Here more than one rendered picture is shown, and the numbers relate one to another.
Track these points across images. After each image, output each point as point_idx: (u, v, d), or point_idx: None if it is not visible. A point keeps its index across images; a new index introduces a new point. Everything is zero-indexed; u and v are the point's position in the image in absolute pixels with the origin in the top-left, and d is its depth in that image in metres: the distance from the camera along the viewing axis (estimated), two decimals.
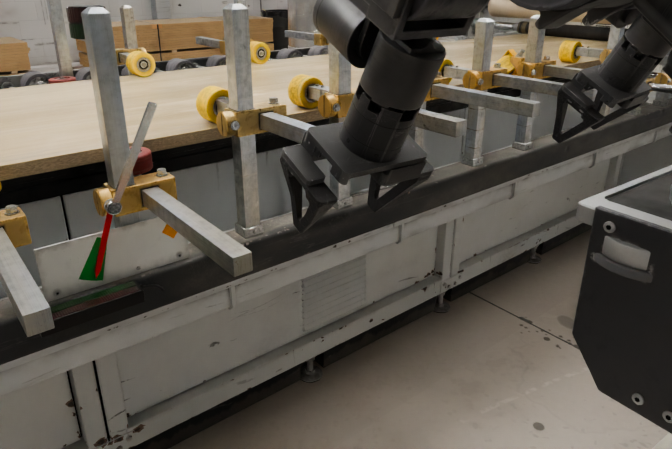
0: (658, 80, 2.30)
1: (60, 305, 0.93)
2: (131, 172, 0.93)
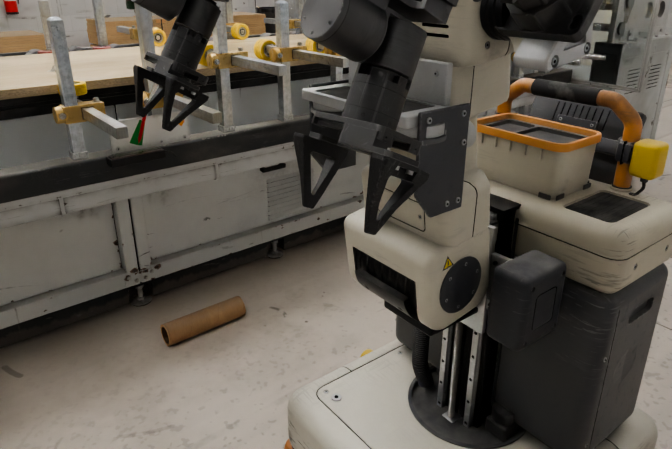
0: None
1: (120, 154, 1.71)
2: None
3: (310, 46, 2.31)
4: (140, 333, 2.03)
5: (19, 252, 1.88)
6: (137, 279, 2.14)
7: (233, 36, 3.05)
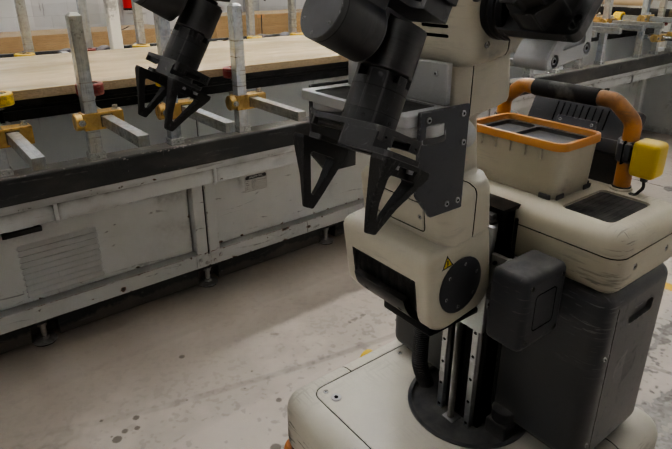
0: (668, 36, 3.96)
1: None
2: None
3: None
4: None
5: (367, 164, 2.75)
6: None
7: None
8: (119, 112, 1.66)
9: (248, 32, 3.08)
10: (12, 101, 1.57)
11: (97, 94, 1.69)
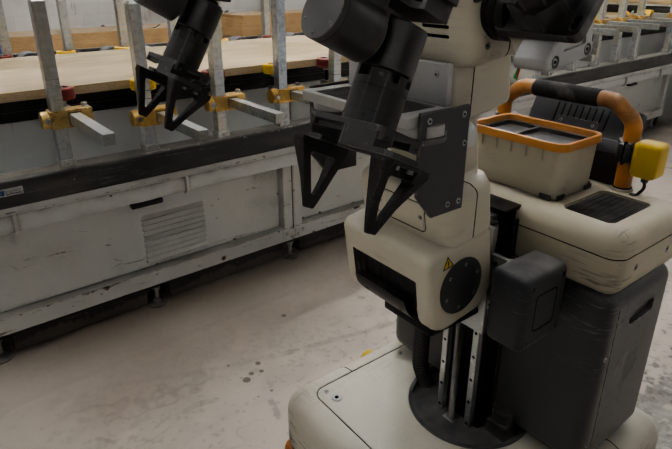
0: None
1: (512, 84, 2.82)
2: None
3: None
4: None
5: None
6: None
7: None
8: (242, 95, 1.89)
9: None
10: (155, 85, 1.80)
11: None
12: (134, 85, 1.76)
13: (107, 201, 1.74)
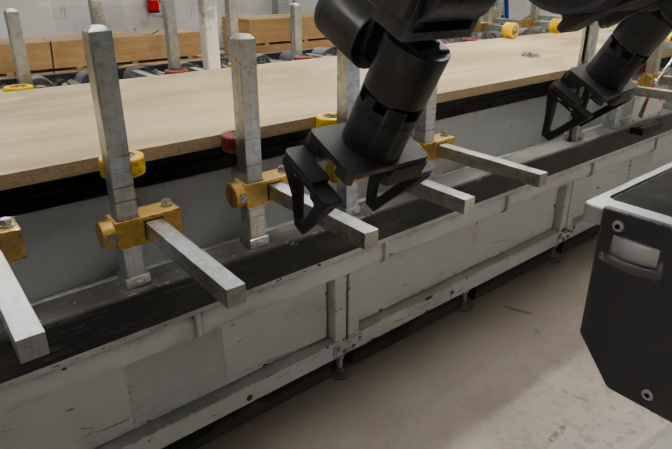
0: None
1: (638, 125, 2.05)
2: (670, 64, 2.06)
3: None
4: (585, 282, 2.38)
5: (513, 210, 2.22)
6: (564, 237, 2.48)
7: (535, 30, 3.39)
8: None
9: None
10: (144, 167, 1.04)
11: None
12: None
13: (58, 378, 0.98)
